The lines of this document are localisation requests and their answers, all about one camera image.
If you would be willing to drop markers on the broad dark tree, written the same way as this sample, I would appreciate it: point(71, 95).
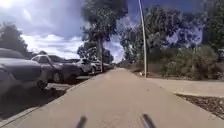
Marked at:
point(90, 51)

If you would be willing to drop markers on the white car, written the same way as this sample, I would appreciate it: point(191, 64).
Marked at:
point(86, 66)

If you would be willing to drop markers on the pale concrete path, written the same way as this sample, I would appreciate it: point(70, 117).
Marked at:
point(113, 96)

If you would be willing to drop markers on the tall thin pole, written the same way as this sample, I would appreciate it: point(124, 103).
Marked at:
point(144, 43)

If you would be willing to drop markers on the tall tree with slim trunk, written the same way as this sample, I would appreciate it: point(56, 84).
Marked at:
point(101, 23)

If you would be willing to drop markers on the dark grey car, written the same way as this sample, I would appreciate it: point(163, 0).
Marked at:
point(60, 68)

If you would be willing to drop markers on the robot's own part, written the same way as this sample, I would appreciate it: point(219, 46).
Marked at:
point(81, 122)
point(148, 122)

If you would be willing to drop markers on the row of trees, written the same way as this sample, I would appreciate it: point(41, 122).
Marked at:
point(173, 30)

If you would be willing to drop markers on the dry bushes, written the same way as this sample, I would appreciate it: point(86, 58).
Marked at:
point(190, 63)

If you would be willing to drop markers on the dark mulch strip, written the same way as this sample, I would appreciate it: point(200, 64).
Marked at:
point(30, 100)

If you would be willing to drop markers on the silver car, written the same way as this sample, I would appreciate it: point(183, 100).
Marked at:
point(20, 71)

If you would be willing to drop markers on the brown dirt verge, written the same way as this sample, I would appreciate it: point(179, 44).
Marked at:
point(206, 103)

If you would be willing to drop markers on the concrete kerb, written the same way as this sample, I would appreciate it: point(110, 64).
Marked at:
point(16, 116)

